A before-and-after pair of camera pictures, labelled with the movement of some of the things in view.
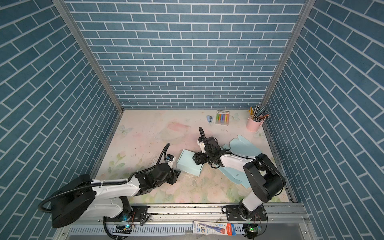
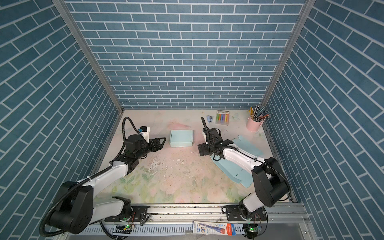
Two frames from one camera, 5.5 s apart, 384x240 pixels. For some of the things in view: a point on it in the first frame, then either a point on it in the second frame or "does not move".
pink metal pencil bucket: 253,126 does not move
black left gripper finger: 173,178 -> 155,144
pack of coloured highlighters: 222,117 does not move
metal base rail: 274,213 does not move
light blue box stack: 240,146 does not move
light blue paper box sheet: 186,162 -> 179,138
